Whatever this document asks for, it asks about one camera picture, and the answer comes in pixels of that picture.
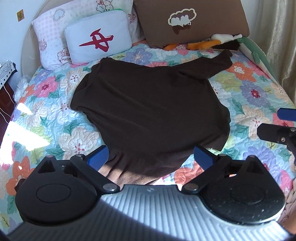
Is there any dark brown sweater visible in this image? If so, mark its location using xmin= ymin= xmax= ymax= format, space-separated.
xmin=70 ymin=50 xmax=232 ymax=186

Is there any person's right hand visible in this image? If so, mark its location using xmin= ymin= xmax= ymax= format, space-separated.
xmin=279 ymin=180 xmax=295 ymax=235

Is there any floral quilt bedspread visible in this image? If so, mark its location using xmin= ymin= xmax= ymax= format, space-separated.
xmin=1 ymin=51 xmax=295 ymax=233

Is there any green crocodile plush toy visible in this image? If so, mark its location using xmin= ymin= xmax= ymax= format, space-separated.
xmin=237 ymin=37 xmax=279 ymax=84

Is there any beige patterned curtain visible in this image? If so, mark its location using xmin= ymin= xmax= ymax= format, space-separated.
xmin=241 ymin=1 xmax=295 ymax=102

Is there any white goose plush toy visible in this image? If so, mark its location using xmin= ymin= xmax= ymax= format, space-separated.
xmin=164 ymin=34 xmax=243 ymax=51

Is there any dark wooden nightstand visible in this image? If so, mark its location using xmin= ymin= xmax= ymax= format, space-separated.
xmin=1 ymin=82 xmax=15 ymax=123

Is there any white cushion red symbol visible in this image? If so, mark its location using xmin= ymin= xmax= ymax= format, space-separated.
xmin=64 ymin=9 xmax=132 ymax=65

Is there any patterned grey table runner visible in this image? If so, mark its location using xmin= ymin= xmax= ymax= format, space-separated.
xmin=0 ymin=60 xmax=17 ymax=88

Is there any pink floral white pillow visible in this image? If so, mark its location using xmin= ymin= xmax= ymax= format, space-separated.
xmin=32 ymin=0 xmax=144 ymax=70

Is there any large brown pillow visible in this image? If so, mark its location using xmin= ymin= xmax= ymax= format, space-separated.
xmin=133 ymin=0 xmax=249 ymax=49

